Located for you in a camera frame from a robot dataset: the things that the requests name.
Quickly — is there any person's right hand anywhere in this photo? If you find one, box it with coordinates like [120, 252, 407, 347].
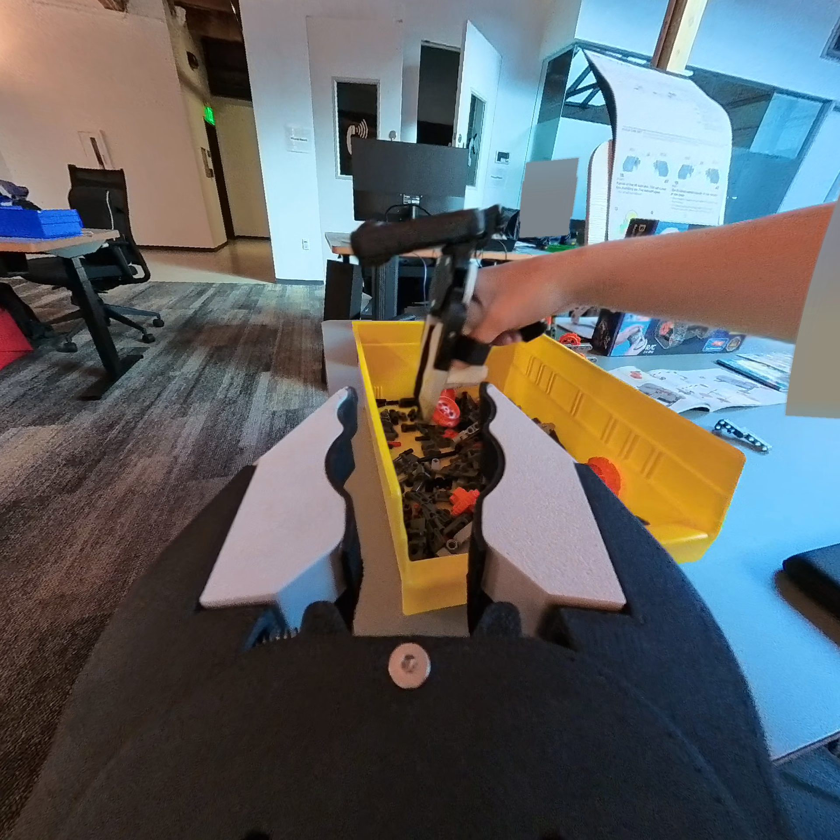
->
[465, 255, 569, 347]

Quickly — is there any white printed instruction poster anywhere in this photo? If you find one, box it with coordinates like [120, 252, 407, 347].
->
[583, 49, 735, 246]

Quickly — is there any dark office table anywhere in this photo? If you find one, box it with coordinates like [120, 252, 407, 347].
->
[0, 226, 148, 403]

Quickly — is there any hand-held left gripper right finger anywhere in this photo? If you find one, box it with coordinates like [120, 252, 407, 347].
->
[468, 382, 628, 640]

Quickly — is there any open white instruction booklet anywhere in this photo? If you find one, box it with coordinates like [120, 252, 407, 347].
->
[609, 364, 791, 420]

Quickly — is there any yellow plastic bin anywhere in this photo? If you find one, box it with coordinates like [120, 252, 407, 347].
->
[351, 319, 748, 616]

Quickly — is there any grey beam with blue pin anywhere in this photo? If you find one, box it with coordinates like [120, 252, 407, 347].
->
[714, 416, 773, 455]

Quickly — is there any long wooden office table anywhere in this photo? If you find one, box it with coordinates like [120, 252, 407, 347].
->
[323, 231, 594, 324]

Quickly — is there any black computer monitor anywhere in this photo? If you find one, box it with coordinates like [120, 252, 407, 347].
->
[350, 137, 472, 224]

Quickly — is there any pile of building pieces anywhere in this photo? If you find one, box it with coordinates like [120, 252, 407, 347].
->
[373, 386, 508, 561]

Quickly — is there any blue toy robot box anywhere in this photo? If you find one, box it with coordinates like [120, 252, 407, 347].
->
[590, 310, 752, 359]

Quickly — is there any person's right forearm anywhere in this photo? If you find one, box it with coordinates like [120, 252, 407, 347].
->
[532, 197, 840, 424]

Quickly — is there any blue storage bin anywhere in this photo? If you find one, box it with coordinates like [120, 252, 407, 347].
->
[0, 205, 84, 241]

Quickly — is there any black office chair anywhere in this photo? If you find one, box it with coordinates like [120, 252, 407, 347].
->
[24, 163, 166, 350]

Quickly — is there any grey desk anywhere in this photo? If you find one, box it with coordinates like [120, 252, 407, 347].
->
[321, 318, 840, 765]

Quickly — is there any orange gear wheel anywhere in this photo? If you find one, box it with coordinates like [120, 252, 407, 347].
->
[436, 388, 481, 429]
[586, 455, 623, 497]

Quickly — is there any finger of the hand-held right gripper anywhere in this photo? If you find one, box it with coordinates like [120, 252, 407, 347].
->
[413, 310, 455, 410]

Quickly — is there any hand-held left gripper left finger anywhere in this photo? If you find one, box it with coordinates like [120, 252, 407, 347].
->
[199, 386, 361, 640]

